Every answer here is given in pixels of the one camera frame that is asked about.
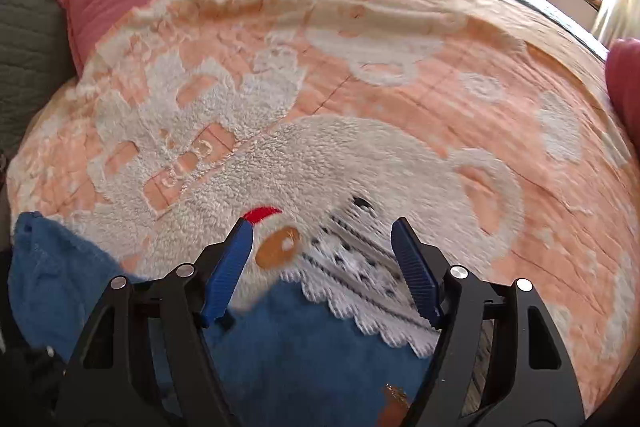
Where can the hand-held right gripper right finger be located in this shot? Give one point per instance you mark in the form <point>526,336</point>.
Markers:
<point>414,264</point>

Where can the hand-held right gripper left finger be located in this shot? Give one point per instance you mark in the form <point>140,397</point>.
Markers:
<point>227,267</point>

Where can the pink cushion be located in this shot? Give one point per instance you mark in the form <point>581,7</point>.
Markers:
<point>625,82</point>

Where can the blue denim pants lace trim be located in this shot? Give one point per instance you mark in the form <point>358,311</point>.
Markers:
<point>305,357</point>

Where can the peach bear printed blanket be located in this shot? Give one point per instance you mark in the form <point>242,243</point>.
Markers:
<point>350,117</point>

